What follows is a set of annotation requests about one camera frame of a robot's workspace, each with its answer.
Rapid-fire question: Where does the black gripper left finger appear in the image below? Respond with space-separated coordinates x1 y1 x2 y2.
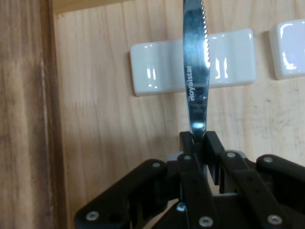
73 131 220 229

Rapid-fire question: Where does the steel serrated table knife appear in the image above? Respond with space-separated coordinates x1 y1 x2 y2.
182 0 212 146

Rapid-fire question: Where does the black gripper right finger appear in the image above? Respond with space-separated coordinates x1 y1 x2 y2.
202 130 305 229

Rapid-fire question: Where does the white ceramic cutlery rest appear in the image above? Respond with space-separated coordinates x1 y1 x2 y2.
130 28 257 97
269 19 305 81

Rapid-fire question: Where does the light wooden drawer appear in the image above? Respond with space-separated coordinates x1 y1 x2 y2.
47 0 305 229

